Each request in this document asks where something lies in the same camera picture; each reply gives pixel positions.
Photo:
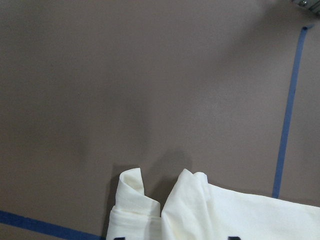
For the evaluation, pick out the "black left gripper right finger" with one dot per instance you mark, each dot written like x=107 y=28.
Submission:
x=233 y=237

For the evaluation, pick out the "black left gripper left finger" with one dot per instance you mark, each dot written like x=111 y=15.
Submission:
x=119 y=238

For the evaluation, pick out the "cream long-sleeve cat shirt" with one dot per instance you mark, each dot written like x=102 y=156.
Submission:
x=198 y=210

